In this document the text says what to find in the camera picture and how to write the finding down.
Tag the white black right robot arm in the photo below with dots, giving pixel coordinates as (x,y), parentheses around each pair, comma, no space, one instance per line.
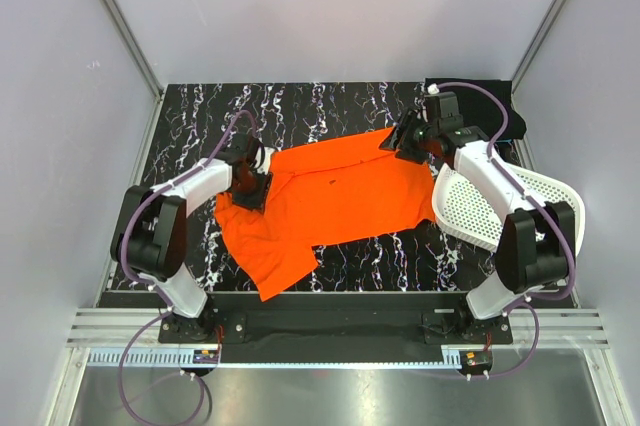
(536,255)

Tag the left aluminium corner post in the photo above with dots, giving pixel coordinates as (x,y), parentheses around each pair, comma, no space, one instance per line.
(133,48)

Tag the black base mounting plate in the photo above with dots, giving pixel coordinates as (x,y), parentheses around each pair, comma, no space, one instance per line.
(330,328)

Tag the black marble pattern mat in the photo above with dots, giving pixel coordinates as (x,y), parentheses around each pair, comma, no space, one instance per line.
(192,119)

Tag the orange t shirt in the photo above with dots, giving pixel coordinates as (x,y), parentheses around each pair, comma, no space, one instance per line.
(321,194)

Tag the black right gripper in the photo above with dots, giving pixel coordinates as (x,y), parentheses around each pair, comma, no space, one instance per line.
(404,138)

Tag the aluminium corner post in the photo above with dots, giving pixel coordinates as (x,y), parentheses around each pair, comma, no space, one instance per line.
(133,48)
(545,27)

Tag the orange connector board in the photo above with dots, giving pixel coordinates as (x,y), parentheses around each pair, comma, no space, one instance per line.
(478,358)
(206,356)

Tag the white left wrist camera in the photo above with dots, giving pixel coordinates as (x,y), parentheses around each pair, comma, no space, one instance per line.
(262,160)

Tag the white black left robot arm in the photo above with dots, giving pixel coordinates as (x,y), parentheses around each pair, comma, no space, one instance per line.
(150,238)

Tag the right aluminium corner post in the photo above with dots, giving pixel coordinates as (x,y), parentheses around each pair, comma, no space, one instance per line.
(545,27)

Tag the folded black t shirt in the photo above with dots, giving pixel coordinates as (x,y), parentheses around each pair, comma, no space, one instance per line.
(479,110)

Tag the white perforated plastic basket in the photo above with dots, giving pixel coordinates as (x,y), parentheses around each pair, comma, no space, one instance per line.
(462,212)

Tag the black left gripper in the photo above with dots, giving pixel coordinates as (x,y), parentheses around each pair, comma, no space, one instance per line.
(252,194)

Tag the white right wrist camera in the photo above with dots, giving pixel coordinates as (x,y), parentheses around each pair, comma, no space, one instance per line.
(433,89)

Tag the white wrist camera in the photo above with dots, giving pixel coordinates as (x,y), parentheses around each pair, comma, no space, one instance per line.
(262,160)
(433,89)

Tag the right orange connector board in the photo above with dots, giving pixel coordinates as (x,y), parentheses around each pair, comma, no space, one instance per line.
(478,358)

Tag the aluminium front frame rail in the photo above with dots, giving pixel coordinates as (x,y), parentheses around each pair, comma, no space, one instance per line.
(113,337)

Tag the left orange connector board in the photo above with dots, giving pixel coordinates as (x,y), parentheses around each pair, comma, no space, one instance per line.
(206,356)

